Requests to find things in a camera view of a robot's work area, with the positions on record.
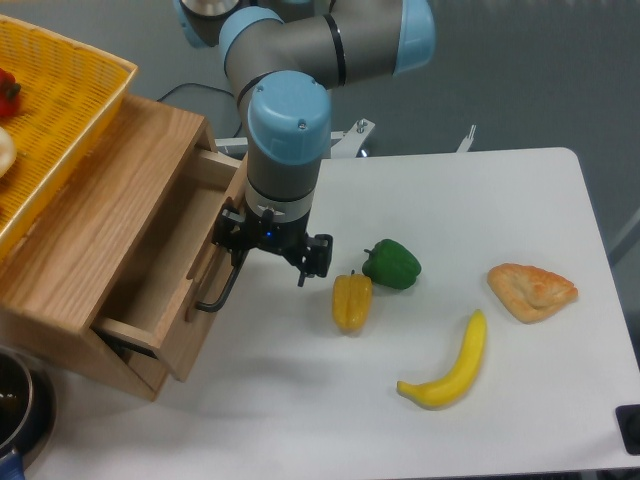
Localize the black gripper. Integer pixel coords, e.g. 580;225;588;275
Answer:
211;201;333;287

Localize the black drawer handle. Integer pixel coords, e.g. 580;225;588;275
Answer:
194;251;246;313

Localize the wooden top drawer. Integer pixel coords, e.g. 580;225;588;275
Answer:
92;148;246;391

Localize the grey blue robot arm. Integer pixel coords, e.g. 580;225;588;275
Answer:
174;1;436;278

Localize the wooden drawer cabinet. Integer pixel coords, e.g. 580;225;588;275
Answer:
1;96;218;400

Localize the yellow bell pepper toy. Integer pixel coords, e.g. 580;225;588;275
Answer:
332;272;373;332

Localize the green bell pepper toy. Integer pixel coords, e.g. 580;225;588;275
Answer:
362;239;422;290

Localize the yellow banana toy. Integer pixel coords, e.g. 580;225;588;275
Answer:
396;309;488;410

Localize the yellow plastic basket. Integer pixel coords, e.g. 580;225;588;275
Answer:
1;16;138;255

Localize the orange pastry toy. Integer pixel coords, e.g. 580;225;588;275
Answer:
487;263;579;324

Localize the white round food toy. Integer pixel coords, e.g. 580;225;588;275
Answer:
0;128;17;177

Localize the dark metal pot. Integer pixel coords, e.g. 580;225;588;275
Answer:
1;348;57;479

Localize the black cable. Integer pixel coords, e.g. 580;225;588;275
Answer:
157;82;246;139

